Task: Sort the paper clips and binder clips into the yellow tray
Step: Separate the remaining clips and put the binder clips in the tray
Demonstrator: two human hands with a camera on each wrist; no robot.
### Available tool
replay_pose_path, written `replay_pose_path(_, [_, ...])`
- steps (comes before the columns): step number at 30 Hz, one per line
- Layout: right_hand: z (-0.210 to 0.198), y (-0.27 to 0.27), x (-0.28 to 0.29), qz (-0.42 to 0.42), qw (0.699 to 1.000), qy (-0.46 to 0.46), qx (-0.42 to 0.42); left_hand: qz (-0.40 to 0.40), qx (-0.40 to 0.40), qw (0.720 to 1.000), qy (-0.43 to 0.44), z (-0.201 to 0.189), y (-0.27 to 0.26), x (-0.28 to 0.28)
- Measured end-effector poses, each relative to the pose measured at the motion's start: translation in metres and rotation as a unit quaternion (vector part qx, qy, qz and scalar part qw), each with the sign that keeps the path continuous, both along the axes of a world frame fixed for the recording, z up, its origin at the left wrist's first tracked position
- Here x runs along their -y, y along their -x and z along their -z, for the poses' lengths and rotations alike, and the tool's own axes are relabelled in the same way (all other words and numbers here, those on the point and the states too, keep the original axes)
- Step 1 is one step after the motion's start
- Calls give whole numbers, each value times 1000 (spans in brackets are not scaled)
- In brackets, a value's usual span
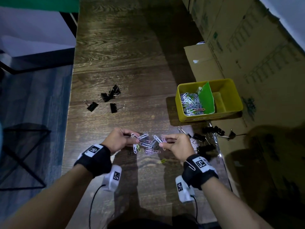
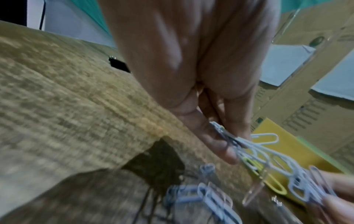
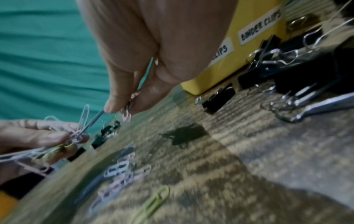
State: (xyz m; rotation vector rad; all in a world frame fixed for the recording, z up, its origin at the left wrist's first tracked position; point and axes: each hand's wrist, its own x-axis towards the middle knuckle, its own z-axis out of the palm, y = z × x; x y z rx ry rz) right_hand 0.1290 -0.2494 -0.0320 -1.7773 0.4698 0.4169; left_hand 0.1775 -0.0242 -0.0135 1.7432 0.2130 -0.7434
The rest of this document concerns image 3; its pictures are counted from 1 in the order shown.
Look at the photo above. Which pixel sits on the person's right hand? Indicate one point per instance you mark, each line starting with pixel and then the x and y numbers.
pixel 155 32

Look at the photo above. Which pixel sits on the person's left hand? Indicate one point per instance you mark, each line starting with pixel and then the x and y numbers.
pixel 27 135

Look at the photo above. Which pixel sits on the white paper clip bunch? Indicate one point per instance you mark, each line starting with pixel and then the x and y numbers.
pixel 74 133

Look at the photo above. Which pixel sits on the yellow plastic tray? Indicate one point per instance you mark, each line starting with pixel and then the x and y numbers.
pixel 221 70

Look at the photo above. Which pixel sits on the group of black binder clips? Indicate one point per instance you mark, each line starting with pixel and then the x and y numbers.
pixel 218 99

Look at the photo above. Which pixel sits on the pile of coloured paper clips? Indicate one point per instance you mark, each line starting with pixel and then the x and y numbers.
pixel 119 169

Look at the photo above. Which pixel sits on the green cloth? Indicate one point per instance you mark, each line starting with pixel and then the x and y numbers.
pixel 41 54

